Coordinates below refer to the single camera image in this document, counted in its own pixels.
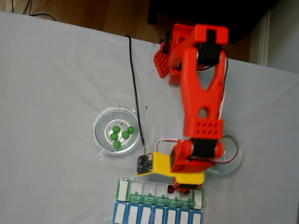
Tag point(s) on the red ball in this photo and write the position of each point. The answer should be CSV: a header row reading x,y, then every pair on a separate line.
x,y
185,191
170,189

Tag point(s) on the green ball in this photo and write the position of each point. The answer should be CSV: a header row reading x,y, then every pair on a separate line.
x,y
125,134
130,130
114,136
116,129
116,144

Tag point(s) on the camera circuit board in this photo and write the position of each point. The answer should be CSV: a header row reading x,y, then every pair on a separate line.
x,y
144,164

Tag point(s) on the dark wooden furniture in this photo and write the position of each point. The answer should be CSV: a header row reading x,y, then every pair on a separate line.
x,y
210,11

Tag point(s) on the white tablecloth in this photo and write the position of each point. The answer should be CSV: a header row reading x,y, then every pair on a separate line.
x,y
46,81

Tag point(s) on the clear glass bowl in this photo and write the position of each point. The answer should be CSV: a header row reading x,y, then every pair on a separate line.
x,y
231,168
102,140

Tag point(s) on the green blue pill organizer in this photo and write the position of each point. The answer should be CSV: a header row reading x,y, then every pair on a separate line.
x,y
134,213

